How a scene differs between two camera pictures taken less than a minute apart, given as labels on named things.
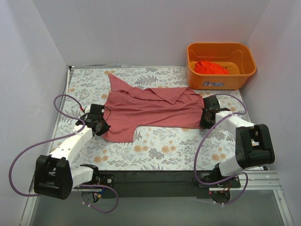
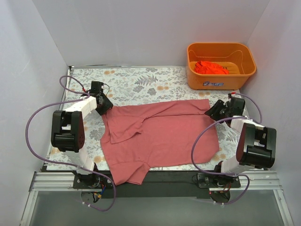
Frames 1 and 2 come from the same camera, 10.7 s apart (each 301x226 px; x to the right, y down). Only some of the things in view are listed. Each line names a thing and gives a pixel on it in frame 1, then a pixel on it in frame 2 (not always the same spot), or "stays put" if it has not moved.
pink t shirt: (127, 108) → (133, 138)
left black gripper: (102, 127) → (105, 105)
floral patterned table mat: (164, 149) stays put
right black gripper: (204, 118) → (219, 109)
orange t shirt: (208, 67) stays put
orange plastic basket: (223, 66) stays put
